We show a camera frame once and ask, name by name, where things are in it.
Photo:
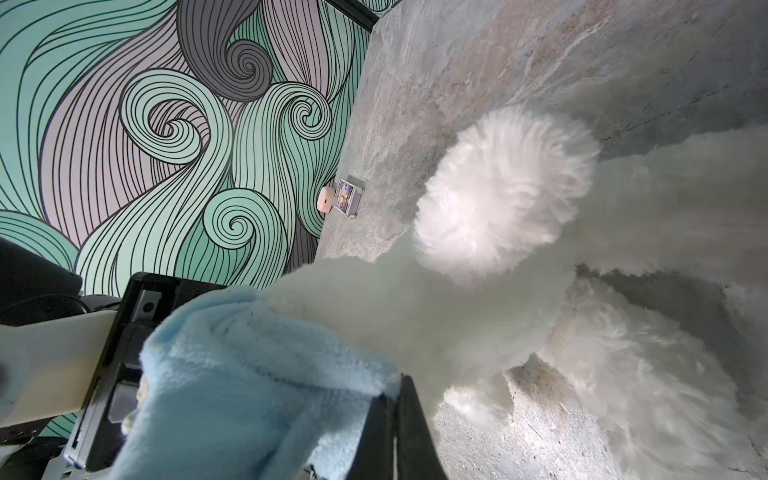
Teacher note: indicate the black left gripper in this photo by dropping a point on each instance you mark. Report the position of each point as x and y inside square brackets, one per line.
[147, 301]

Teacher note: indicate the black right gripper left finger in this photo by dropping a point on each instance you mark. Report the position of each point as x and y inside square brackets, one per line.
[374, 459]

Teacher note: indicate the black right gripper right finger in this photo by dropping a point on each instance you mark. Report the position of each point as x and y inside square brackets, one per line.
[415, 452]

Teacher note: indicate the light blue fleece hoodie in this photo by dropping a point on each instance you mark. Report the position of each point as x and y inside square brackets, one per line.
[236, 390]

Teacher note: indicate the white plush teddy bear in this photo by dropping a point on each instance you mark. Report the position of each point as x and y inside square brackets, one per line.
[505, 259]

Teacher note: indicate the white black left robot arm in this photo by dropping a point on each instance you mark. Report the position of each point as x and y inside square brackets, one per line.
[35, 290]

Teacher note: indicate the pink round wooden block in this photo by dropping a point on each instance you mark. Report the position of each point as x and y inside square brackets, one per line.
[325, 199]

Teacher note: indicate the colourful card box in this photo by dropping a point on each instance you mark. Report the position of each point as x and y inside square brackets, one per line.
[347, 198]

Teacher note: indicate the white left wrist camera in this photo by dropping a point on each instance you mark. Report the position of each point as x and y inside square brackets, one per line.
[47, 368]

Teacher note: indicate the black left corner post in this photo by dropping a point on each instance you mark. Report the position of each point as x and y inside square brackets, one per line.
[357, 12]

